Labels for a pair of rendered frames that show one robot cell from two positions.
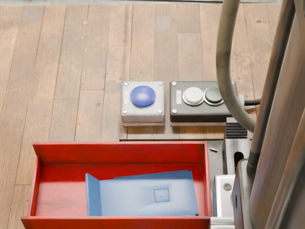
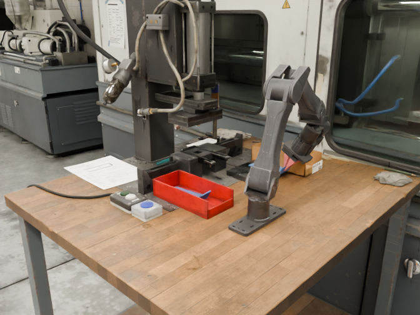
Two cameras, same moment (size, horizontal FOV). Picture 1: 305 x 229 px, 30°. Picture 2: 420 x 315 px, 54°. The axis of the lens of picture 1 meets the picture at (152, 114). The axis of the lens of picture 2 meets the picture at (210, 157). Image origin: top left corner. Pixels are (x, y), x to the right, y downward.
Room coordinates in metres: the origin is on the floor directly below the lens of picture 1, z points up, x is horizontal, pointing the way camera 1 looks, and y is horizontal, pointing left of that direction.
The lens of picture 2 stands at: (1.25, 0.88, 1.47)
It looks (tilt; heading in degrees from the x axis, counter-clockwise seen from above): 19 degrees down; 221
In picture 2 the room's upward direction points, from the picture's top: straight up
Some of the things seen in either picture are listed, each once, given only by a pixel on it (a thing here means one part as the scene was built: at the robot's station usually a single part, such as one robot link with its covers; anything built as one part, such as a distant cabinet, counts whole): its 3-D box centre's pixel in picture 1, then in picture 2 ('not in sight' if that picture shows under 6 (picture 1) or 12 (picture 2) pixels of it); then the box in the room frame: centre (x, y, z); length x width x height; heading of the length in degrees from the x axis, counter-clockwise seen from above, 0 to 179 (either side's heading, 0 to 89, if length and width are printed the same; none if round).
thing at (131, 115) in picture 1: (143, 107); (147, 214); (0.54, 0.01, 0.90); 0.07 x 0.07 x 0.06; 87
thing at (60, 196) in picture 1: (119, 188); (192, 192); (0.38, 0.05, 0.93); 0.25 x 0.12 x 0.06; 87
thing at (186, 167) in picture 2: not in sight; (199, 162); (0.17, -0.10, 0.94); 0.20 x 0.10 x 0.07; 177
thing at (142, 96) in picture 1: (143, 98); (146, 206); (0.54, 0.01, 0.93); 0.04 x 0.04 x 0.02
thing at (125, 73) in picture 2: not in sight; (122, 77); (0.28, -0.39, 1.25); 0.19 x 0.07 x 0.19; 177
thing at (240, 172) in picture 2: not in sight; (257, 172); (0.05, 0.08, 0.91); 0.17 x 0.16 x 0.02; 177
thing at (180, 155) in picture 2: not in sight; (199, 152); (0.17, -0.10, 0.98); 0.20 x 0.10 x 0.01; 177
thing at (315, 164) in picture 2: not in sight; (285, 157); (-0.11, 0.11, 0.93); 0.25 x 0.13 x 0.08; 87
